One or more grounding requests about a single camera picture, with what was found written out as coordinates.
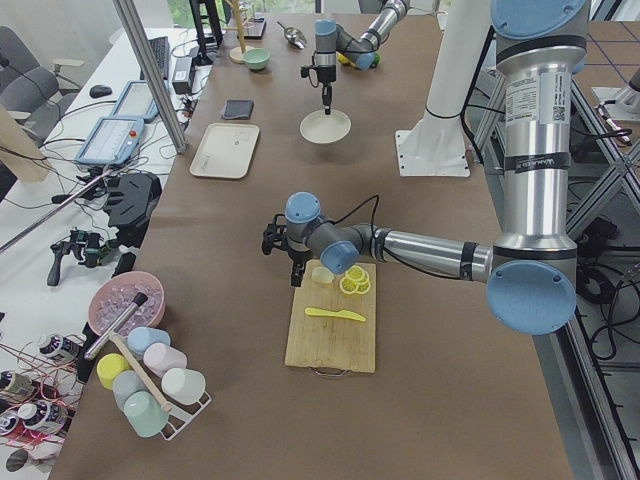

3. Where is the metal black-tipped rod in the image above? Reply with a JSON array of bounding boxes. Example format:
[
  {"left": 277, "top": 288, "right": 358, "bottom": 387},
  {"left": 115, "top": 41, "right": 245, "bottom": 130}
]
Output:
[{"left": 84, "top": 292, "right": 148, "bottom": 361}]

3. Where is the mint green bowl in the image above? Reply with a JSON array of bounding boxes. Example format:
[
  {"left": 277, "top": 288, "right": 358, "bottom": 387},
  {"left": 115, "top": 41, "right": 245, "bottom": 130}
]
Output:
[{"left": 243, "top": 48, "right": 271, "bottom": 71}]

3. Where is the yellow cup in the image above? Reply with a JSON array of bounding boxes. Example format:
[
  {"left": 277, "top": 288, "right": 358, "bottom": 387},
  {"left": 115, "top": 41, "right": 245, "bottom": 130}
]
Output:
[{"left": 96, "top": 353, "right": 131, "bottom": 390}]

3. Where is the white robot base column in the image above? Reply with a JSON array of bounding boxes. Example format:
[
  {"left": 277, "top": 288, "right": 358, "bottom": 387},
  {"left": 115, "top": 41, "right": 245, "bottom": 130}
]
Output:
[{"left": 396, "top": 0, "right": 491, "bottom": 177}]

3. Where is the white cup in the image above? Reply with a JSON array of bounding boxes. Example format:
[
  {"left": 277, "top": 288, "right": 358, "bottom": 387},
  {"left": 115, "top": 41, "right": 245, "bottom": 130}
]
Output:
[{"left": 161, "top": 368, "right": 206, "bottom": 405}]

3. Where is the pink bowl with ice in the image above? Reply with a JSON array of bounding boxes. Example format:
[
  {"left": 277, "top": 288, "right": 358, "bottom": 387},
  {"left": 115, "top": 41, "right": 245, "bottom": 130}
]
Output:
[{"left": 88, "top": 271, "right": 165, "bottom": 336}]

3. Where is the cream rectangular tray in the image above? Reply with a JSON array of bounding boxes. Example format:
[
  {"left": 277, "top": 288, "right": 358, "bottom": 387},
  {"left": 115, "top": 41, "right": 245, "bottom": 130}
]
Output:
[{"left": 189, "top": 123, "right": 260, "bottom": 180}]

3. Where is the black keyboard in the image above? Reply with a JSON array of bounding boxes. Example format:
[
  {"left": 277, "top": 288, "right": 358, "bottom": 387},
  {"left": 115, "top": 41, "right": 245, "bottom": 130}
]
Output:
[{"left": 148, "top": 36, "right": 171, "bottom": 80}]

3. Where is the pink cup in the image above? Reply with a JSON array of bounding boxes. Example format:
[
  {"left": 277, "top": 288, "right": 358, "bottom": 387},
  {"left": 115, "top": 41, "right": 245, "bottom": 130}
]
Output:
[{"left": 143, "top": 342, "right": 187, "bottom": 378}]

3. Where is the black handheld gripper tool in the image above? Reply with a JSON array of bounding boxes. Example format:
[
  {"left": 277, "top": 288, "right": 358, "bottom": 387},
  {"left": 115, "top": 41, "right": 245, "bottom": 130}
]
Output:
[{"left": 47, "top": 229, "right": 121, "bottom": 286}]

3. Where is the lemon slices stack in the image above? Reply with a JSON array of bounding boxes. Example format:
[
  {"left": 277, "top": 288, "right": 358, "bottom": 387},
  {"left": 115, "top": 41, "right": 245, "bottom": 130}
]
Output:
[{"left": 339, "top": 265, "right": 371, "bottom": 295}]

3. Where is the wooden mug tree stand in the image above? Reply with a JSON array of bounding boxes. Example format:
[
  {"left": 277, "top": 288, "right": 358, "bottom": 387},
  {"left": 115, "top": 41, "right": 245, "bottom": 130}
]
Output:
[{"left": 224, "top": 0, "right": 253, "bottom": 64}]

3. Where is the grey folded cloth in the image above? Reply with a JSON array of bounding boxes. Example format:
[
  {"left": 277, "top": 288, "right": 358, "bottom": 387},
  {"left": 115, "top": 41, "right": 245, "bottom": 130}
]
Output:
[{"left": 221, "top": 99, "right": 254, "bottom": 120}]

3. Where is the grey-blue cup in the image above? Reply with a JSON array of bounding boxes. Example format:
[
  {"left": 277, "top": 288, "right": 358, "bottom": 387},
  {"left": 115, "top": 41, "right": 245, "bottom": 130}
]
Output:
[{"left": 112, "top": 370, "right": 147, "bottom": 411}]

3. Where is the cream round plate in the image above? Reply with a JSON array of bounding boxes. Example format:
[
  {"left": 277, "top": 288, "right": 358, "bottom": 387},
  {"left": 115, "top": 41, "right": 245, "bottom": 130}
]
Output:
[{"left": 299, "top": 109, "right": 351, "bottom": 145}]

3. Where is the blue teach pendant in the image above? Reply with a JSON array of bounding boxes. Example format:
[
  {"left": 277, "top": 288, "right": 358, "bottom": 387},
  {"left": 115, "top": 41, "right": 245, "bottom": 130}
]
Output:
[
  {"left": 75, "top": 116, "right": 145, "bottom": 166},
  {"left": 111, "top": 80, "right": 159, "bottom": 122}
]

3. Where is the mint green cup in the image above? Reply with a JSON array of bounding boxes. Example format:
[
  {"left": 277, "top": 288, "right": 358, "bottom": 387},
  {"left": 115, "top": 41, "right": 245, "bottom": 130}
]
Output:
[{"left": 123, "top": 391, "right": 169, "bottom": 438}]

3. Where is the black computer mouse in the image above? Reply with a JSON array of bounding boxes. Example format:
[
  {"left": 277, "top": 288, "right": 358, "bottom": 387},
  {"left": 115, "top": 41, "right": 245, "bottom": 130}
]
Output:
[{"left": 89, "top": 85, "right": 113, "bottom": 99}]

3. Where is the black folded stand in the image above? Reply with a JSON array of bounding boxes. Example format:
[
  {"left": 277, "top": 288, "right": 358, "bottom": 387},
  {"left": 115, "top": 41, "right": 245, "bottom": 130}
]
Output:
[{"left": 103, "top": 173, "right": 162, "bottom": 248}]

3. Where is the wooden rack handle stick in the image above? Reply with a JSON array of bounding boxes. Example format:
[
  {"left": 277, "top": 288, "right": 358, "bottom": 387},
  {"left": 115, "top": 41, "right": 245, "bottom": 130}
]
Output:
[{"left": 109, "top": 333, "right": 172, "bottom": 412}]

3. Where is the yellow plastic knife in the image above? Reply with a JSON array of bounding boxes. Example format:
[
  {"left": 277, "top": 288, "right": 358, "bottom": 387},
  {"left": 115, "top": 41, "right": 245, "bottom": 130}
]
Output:
[{"left": 304, "top": 307, "right": 366, "bottom": 322}]

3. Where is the metal scoop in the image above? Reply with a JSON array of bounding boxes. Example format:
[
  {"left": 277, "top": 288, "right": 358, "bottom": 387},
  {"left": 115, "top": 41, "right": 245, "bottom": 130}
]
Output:
[{"left": 277, "top": 21, "right": 307, "bottom": 49}]

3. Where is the grey office chair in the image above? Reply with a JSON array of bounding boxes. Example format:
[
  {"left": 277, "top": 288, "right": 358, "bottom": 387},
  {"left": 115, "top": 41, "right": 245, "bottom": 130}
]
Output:
[{"left": 1, "top": 26, "right": 83, "bottom": 146}]

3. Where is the bamboo cutting board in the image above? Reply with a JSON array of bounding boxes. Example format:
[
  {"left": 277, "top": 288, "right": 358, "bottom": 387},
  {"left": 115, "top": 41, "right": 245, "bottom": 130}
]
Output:
[{"left": 284, "top": 260, "right": 377, "bottom": 374}]

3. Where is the near blue teach pendant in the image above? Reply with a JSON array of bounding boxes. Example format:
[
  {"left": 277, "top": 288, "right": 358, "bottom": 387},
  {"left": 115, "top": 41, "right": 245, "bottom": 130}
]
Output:
[{"left": 75, "top": 116, "right": 145, "bottom": 166}]

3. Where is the aluminium frame post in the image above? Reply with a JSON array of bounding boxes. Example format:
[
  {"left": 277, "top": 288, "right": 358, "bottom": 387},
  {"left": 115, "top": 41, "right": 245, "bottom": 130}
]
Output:
[{"left": 113, "top": 0, "right": 187, "bottom": 154}]

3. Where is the far blue teach pendant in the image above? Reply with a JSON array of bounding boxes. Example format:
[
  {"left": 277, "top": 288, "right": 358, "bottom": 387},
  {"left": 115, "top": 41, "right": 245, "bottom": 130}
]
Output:
[{"left": 111, "top": 80, "right": 159, "bottom": 122}]

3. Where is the white wire cup rack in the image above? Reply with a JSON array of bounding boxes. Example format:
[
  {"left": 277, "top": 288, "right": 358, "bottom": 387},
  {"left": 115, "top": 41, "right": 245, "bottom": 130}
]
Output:
[{"left": 160, "top": 391, "right": 215, "bottom": 441}]

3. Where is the blue cup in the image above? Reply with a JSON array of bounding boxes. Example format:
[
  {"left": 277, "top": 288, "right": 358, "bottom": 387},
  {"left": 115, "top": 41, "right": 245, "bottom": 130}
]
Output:
[{"left": 127, "top": 327, "right": 171, "bottom": 359}]

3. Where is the black power adapter box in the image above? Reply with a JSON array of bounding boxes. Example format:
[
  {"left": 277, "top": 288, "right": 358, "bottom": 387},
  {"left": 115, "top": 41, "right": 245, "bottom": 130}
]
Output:
[{"left": 171, "top": 56, "right": 195, "bottom": 95}]

